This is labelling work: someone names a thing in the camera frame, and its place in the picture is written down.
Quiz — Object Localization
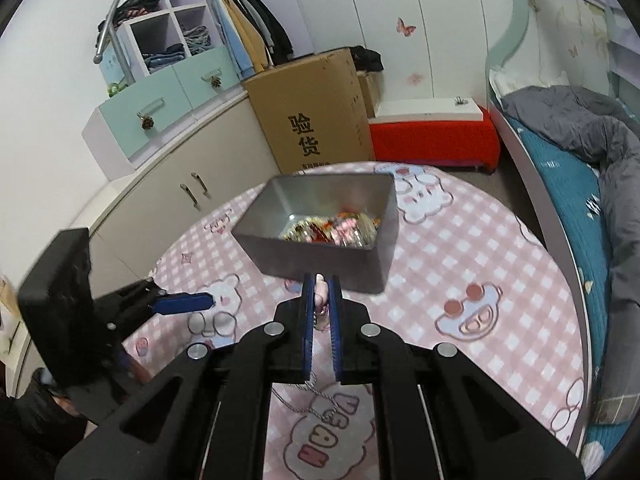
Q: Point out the row of hanging clothes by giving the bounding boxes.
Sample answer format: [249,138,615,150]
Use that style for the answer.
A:
[205,0,295,81]

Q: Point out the black cloth bundle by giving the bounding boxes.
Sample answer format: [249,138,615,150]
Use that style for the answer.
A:
[347,46,385,74]

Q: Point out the pink pendant silver chain necklace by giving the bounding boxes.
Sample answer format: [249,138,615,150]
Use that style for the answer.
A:
[280,272,341,418]

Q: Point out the person's left forearm dark sleeve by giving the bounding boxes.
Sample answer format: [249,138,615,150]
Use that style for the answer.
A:
[0,367,98,480]

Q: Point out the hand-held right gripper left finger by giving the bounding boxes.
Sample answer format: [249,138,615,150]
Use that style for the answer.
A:
[54,274,317,480]

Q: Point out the cream low cabinet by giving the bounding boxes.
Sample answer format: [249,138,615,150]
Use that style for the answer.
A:
[10,95,281,386]

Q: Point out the curved metal pole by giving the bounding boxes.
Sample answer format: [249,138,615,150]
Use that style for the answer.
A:
[94,0,142,64]

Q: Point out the red storage bench white top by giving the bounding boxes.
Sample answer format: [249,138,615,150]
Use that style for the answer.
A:
[369,100,501,175]

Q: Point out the white green bed frame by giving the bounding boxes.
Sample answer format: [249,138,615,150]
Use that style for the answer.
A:
[485,0,640,480]

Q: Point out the dark clothes pile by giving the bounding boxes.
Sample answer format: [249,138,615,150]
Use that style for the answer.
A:
[97,0,162,29]

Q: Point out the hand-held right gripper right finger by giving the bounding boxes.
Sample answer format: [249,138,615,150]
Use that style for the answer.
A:
[327,275,586,480]

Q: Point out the grey duvet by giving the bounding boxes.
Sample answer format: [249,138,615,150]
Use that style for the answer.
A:
[500,85,640,423]

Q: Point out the person's left hand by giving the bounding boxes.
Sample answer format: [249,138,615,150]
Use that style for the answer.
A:
[121,351,152,385]

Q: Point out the folded blue jeans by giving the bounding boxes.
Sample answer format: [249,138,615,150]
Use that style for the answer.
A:
[145,25,216,72]

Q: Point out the grey metal tin box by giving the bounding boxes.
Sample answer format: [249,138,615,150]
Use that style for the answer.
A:
[231,172,400,295]

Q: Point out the pile of colourful jewelry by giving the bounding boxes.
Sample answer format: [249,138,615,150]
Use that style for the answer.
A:
[282,210,384,251]

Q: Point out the white wardrobe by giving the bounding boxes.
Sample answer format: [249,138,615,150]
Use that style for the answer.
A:
[282,0,531,106]

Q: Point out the teal storage box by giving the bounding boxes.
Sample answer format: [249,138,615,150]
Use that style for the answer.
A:
[100,50,132,88]

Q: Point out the small teal drawer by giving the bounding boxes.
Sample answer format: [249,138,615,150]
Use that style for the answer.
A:
[172,45,246,111]

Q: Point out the teal bedsheet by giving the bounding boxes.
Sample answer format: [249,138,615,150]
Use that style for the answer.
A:
[510,120,632,479]

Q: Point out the large cardboard box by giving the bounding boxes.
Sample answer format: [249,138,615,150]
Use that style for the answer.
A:
[243,47,376,175]

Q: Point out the large teal drawer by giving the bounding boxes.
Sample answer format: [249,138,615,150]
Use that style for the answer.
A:
[98,65,193,154]

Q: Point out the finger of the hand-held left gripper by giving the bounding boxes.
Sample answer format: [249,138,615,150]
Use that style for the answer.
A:
[95,277,163,307]
[95,291,215,341]

